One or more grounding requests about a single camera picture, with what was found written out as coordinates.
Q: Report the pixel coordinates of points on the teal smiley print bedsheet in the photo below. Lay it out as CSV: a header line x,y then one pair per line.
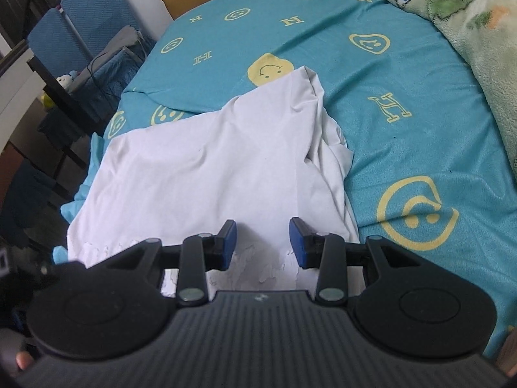
x,y
404,129

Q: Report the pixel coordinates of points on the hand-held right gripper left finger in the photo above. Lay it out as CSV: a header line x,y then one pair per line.
x,y
230,243

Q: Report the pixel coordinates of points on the yellow-green round object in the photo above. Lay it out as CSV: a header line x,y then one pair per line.
x,y
48,102

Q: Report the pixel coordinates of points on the white t-shirt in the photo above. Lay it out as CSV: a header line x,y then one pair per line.
x,y
202,169

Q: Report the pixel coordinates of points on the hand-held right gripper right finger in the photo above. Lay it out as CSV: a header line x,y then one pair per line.
x,y
297,243

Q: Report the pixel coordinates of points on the black desk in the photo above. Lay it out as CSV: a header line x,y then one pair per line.
x,y
52,85

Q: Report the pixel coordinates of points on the blue fabric chair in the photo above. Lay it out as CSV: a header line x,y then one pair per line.
x,y
101,0

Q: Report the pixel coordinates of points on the small plush toy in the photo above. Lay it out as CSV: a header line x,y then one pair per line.
x,y
66,81

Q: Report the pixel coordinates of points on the dark window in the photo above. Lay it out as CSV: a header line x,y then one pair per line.
x,y
24,0

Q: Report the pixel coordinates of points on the grey cloth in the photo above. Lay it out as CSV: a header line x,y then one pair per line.
x,y
117,44

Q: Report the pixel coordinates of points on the green cartoon print blanket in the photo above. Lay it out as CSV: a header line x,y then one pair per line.
x,y
492,68

